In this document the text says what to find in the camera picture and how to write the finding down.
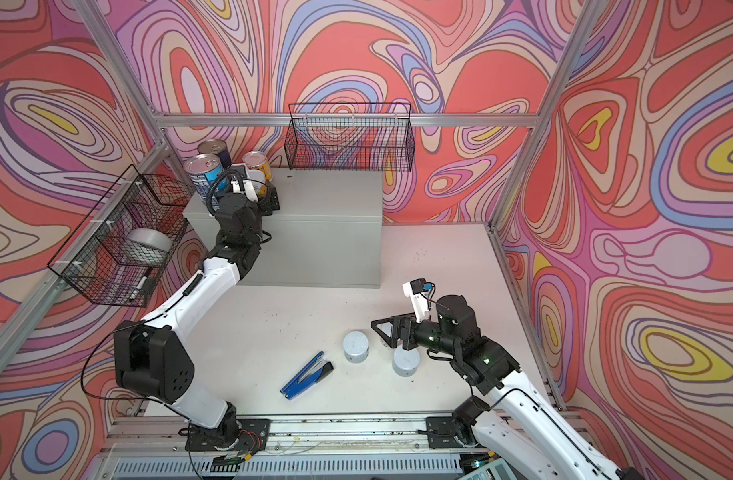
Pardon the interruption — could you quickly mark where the dark blue labelled can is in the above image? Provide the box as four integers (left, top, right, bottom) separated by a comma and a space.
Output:
198, 139, 232, 169

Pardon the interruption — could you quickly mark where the white tape roll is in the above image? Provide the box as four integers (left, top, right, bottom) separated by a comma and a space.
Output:
124, 228, 172, 267

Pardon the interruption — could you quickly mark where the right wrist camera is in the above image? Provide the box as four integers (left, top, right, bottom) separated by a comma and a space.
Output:
403, 278, 436, 323

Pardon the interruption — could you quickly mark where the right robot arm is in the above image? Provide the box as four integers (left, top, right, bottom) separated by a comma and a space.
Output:
371, 295, 642, 479

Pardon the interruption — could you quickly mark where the white lid can right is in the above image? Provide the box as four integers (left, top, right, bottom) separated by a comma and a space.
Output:
392, 348, 421, 377

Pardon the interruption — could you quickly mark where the white device corner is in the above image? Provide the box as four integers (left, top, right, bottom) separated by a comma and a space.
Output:
459, 459, 517, 480

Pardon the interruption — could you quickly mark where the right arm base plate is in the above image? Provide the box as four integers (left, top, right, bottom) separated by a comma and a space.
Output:
419, 415, 483, 449

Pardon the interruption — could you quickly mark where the white lid can back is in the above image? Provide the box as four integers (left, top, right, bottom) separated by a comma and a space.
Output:
248, 169, 268, 198

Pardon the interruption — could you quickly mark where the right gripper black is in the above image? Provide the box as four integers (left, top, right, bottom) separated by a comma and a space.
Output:
371, 310, 460, 356

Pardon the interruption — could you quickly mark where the aluminium front rail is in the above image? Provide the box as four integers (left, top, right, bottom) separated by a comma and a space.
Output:
88, 412, 499, 479

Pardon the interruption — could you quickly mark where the blue black stapler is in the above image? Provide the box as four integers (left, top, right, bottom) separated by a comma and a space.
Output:
280, 351, 334, 400

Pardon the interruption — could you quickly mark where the white lid can front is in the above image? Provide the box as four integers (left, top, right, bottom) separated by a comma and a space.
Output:
342, 330, 370, 364

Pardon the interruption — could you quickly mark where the light blue labelled can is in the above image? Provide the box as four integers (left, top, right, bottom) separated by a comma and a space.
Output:
184, 153, 224, 203

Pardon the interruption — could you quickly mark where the small gold can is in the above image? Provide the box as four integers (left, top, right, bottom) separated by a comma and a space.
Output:
242, 151, 274, 181

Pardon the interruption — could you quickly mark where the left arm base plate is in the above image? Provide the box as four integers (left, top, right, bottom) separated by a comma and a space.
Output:
178, 418, 270, 454

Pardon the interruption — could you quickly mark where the black wire basket left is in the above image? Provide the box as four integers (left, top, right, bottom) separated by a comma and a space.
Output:
48, 166, 194, 307

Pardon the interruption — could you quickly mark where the black wire basket back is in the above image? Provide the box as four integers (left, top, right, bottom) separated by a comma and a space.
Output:
284, 101, 416, 172

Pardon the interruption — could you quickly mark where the white lid can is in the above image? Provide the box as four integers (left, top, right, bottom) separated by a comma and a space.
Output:
392, 348, 421, 377
342, 330, 370, 364
248, 169, 268, 198

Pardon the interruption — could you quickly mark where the grey metal cabinet box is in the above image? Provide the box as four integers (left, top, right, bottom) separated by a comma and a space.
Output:
182, 166, 385, 289

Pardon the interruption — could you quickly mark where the black wire basket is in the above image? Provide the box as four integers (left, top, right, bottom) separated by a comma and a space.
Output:
48, 166, 194, 307
284, 101, 416, 172

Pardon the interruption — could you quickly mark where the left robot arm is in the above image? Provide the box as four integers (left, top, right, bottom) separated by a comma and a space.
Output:
114, 166, 280, 451

